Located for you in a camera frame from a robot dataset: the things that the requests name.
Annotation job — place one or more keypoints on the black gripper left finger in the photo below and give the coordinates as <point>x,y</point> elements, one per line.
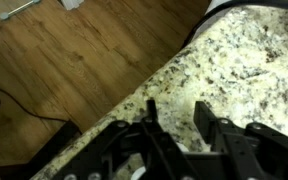
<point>150,140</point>

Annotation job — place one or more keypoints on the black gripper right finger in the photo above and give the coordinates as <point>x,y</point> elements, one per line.
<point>237,150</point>

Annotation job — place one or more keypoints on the silver door stop rod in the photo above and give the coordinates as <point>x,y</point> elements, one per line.
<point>17,10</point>

